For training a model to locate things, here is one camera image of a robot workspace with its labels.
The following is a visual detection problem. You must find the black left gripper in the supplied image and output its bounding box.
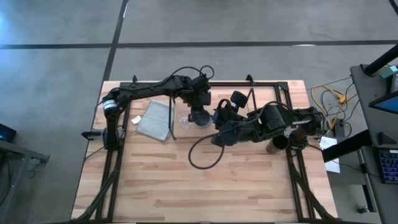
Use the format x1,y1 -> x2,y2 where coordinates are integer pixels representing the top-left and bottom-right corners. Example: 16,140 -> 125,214
185,91 -> 213,123

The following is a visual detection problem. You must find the clear plastic handled cup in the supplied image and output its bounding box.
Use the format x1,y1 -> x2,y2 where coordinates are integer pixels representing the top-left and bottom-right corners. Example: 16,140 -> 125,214
178,115 -> 195,131

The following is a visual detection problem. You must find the grey-blue handled mug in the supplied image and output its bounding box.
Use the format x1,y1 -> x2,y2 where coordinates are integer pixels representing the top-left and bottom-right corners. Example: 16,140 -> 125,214
193,108 -> 218,129

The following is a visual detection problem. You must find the tall dark cup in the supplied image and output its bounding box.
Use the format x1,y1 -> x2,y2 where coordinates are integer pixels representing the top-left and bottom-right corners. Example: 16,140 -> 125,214
265,134 -> 291,156

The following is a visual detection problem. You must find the grey cloth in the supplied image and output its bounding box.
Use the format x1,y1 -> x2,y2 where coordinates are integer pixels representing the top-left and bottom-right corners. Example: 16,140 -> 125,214
136,99 -> 176,142

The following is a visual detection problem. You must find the white paper sheet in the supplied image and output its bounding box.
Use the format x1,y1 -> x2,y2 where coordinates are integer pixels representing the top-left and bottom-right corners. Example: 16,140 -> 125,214
319,136 -> 341,174

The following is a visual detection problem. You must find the grey desk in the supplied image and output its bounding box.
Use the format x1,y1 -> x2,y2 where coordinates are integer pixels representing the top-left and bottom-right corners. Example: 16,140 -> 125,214
349,63 -> 398,224

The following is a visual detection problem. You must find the blue screen monitor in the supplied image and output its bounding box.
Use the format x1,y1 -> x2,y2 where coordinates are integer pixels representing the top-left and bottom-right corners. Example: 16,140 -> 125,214
368,91 -> 398,115

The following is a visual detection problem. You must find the black pole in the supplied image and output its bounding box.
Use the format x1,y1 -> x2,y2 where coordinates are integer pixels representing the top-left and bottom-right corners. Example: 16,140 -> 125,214
363,44 -> 398,77

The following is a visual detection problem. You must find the teal object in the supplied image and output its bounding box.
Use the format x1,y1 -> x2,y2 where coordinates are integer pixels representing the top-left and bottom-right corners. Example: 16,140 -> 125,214
379,64 -> 398,79

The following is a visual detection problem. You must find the keypad with coloured keys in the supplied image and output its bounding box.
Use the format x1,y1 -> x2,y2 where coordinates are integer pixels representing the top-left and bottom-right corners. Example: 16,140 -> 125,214
377,149 -> 398,185

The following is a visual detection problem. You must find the grey metal stand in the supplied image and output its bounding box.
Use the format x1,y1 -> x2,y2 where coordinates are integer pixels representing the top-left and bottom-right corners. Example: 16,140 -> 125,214
0,139 -> 51,220

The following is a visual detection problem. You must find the black device blue light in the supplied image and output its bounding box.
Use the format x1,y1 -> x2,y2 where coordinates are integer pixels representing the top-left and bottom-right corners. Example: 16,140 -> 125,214
0,123 -> 17,144

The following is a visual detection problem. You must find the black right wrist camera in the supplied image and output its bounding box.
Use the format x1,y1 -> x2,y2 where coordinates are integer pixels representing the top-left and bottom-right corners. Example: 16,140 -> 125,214
231,90 -> 249,109

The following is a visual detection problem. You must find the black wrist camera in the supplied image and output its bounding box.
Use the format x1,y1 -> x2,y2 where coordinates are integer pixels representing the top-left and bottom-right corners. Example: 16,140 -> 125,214
190,75 -> 212,93
231,90 -> 249,109

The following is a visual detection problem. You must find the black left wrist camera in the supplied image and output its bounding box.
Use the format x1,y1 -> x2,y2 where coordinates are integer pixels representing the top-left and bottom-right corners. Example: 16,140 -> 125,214
190,75 -> 212,93

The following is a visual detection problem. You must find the black aluminium table frame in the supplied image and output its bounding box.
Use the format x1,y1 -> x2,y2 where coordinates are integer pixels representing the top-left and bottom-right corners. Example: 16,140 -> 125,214
70,74 -> 340,223

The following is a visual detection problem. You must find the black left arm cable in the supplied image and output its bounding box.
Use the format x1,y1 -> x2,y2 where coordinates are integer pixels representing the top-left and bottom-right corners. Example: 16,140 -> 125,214
161,64 -> 216,85

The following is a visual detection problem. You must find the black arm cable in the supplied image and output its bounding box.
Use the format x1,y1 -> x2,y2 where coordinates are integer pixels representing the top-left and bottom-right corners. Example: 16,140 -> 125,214
161,64 -> 216,85
187,133 -> 226,171

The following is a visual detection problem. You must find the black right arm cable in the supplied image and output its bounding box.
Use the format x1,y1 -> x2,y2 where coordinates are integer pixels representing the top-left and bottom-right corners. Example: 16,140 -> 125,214
187,133 -> 226,171

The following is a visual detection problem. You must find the yellow cable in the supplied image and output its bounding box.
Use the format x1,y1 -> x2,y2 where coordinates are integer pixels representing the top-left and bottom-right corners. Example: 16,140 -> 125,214
310,84 -> 356,131

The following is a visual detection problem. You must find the black side mount device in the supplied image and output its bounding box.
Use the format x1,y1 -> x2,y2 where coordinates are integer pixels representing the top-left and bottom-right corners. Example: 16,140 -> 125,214
81,128 -> 108,141

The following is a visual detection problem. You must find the black floor cable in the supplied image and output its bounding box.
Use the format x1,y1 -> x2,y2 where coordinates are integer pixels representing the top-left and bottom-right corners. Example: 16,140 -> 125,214
306,77 -> 359,135

